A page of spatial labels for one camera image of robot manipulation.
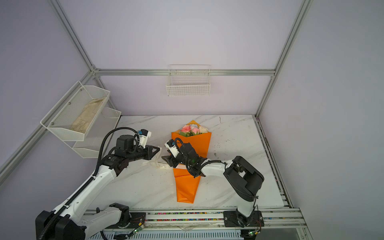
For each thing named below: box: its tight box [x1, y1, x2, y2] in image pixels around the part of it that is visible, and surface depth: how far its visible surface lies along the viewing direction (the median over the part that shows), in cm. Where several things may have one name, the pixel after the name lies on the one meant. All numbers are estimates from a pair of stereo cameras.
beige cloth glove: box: [70, 97, 106, 134], surface depth 81 cm
